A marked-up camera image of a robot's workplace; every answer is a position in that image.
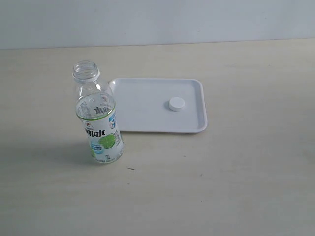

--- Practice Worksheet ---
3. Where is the clear plastic water bottle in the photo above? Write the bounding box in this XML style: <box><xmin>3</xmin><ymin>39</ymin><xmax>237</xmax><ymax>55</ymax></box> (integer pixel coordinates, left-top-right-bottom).
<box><xmin>72</xmin><ymin>60</ymin><xmax>124</xmax><ymax>164</ymax></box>

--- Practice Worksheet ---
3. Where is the white bottle cap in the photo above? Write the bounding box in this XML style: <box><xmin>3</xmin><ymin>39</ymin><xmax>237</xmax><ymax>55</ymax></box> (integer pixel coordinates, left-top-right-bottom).
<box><xmin>168</xmin><ymin>97</ymin><xmax>185</xmax><ymax>112</ymax></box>

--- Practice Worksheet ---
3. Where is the white rectangular plastic tray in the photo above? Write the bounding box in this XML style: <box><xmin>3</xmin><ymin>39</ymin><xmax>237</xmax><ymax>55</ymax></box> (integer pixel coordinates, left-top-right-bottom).
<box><xmin>109</xmin><ymin>78</ymin><xmax>208</xmax><ymax>133</ymax></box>

